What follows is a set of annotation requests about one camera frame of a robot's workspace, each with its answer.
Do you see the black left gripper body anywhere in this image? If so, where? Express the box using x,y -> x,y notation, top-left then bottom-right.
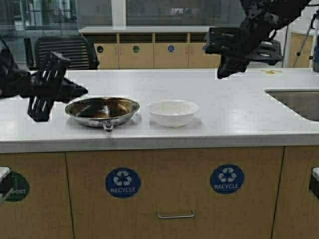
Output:
27,51 -> 70,122

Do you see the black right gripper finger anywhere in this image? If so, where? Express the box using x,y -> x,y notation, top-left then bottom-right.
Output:
217,55 -> 251,79

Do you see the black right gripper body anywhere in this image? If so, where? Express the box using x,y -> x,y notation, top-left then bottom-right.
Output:
204,27 -> 283,65

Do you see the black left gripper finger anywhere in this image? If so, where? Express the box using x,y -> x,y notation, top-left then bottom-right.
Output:
59,78 -> 88,102

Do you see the dark steel frying pan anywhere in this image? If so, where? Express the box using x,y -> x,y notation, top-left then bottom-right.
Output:
64,97 -> 140,132

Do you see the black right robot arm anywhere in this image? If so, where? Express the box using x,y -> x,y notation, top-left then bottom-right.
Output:
204,0 -> 310,79

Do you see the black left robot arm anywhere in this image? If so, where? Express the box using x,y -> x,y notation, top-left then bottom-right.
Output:
0,38 -> 88,122

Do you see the background wooden bin cabinet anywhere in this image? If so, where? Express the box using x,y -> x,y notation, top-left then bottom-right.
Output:
79,26 -> 220,69

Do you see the black mesh office chair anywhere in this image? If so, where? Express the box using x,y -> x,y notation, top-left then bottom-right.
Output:
23,35 -> 100,70

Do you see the yellow scrap on counter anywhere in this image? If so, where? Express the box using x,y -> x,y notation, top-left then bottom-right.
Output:
261,69 -> 283,75

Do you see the white serving bowl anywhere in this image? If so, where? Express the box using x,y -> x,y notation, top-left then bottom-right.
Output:
146,100 -> 199,127

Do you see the steel sink basin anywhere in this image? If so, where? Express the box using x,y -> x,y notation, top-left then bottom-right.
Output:
265,89 -> 319,122

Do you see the tripod stand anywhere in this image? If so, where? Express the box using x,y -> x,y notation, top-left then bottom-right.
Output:
290,5 -> 319,68

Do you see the left blue recycle sticker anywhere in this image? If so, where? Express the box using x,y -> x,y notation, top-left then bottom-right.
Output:
105,167 -> 141,199

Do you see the blue recycle sticker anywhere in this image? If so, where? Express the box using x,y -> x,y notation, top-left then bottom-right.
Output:
209,164 -> 245,195
105,167 -> 141,199

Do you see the green compost sticker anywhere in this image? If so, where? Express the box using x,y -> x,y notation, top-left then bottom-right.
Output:
5,171 -> 30,202

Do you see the right blue recycle sticker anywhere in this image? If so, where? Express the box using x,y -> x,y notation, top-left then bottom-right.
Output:
209,164 -> 245,195

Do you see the wooden island cabinet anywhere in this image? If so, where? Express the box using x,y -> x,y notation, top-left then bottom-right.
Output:
0,146 -> 319,239

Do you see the black device at right edge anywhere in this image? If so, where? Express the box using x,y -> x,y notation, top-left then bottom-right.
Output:
309,167 -> 319,199

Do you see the steel island drawer handle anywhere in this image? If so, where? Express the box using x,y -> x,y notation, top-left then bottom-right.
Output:
157,210 -> 195,220

